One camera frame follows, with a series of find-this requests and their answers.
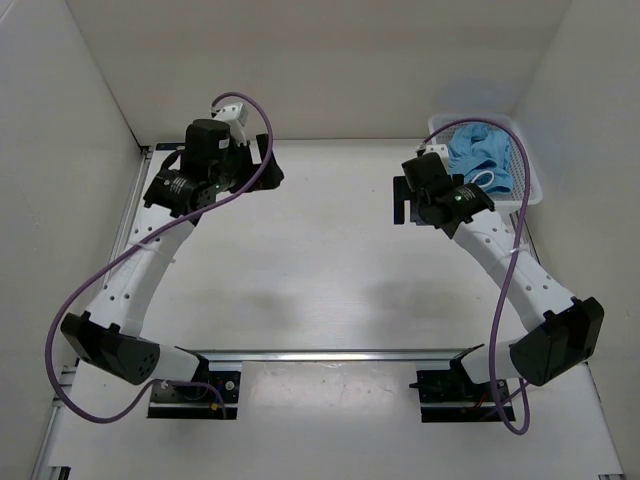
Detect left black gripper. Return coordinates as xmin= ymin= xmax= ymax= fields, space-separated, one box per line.
xmin=209 ymin=134 xmax=282 ymax=194

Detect light blue shorts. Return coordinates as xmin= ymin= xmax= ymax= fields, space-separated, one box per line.
xmin=448 ymin=123 xmax=513 ymax=195

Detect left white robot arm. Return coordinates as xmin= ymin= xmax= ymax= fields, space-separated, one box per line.
xmin=61 ymin=108 xmax=284 ymax=400

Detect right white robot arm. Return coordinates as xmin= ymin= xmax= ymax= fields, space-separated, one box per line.
xmin=393 ymin=153 xmax=604 ymax=400

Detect white plastic mesh basket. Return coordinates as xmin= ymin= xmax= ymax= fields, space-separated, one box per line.
xmin=423 ymin=114 xmax=543 ymax=215

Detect blue label sticker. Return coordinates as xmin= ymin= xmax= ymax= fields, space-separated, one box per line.
xmin=155 ymin=142 xmax=184 ymax=151

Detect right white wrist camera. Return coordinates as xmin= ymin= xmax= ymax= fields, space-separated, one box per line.
xmin=416 ymin=144 xmax=449 ymax=161

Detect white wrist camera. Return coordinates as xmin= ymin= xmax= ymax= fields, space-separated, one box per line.
xmin=210 ymin=102 xmax=249 ymax=136
xmin=416 ymin=144 xmax=449 ymax=161

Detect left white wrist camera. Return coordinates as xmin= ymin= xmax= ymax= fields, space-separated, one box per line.
xmin=210 ymin=102 xmax=249 ymax=136

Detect aluminium left rail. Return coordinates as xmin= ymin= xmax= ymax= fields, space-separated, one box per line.
xmin=110 ymin=146 xmax=153 ymax=260

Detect aluminium front rail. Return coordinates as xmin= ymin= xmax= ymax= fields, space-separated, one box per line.
xmin=199 ymin=348 xmax=462 ymax=363

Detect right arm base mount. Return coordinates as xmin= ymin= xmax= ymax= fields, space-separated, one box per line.
xmin=409 ymin=370 xmax=501 ymax=424

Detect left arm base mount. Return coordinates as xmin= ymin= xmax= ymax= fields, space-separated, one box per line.
xmin=147 ymin=359 xmax=242 ymax=421

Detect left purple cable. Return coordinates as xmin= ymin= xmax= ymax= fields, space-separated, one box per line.
xmin=45 ymin=91 xmax=274 ymax=432

